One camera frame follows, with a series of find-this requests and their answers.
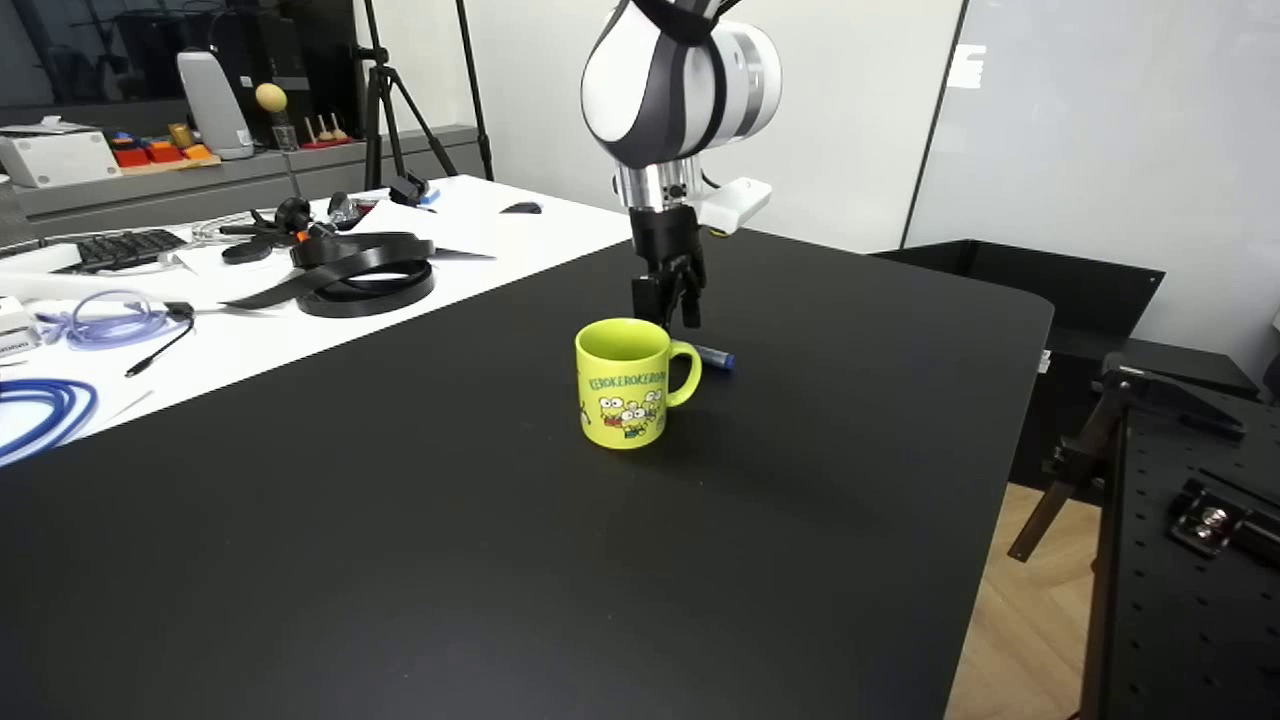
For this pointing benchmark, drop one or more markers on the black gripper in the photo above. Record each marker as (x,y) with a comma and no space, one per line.
(666,240)

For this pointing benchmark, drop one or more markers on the blue capped marker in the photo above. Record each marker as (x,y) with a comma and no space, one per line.
(719,358)

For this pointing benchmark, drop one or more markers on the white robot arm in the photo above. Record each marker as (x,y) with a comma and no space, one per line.
(666,82)

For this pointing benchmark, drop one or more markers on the yellow-green cartoon mug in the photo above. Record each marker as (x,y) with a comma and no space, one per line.
(621,402)

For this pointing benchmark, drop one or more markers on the black computer mouse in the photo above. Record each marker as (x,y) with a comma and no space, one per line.
(522,211)

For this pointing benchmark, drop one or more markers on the black ball stand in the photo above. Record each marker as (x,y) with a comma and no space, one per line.
(288,212)

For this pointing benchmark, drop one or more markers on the white table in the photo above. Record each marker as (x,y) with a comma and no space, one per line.
(267,344)

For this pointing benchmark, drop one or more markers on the grey low cabinet counter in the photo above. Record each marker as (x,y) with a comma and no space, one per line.
(267,172)

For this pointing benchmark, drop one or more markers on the yellow ball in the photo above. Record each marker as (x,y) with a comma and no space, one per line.
(268,98)

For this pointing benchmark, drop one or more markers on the red orange block set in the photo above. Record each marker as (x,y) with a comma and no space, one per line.
(163,150)

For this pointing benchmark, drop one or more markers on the black keyboard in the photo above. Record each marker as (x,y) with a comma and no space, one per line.
(125,249)

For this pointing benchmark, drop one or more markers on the metal clamp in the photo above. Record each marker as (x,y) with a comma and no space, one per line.
(1213,523)

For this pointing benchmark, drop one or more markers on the black perforated bench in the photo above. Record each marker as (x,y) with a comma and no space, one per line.
(1184,625)

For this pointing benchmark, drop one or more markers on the dark glass window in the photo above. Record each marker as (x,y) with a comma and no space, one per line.
(105,52)

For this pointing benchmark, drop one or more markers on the small white box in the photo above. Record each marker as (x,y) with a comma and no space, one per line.
(60,156)

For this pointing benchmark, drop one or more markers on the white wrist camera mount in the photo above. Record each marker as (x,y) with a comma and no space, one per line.
(732,201)

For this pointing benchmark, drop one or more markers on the black overhead frame stand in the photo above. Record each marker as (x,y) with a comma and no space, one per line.
(471,82)

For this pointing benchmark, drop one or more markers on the black camera tripod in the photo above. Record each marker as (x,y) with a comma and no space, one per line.
(383,95)

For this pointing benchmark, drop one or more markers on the white wall switch plate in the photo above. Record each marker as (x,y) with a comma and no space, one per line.
(970,65)

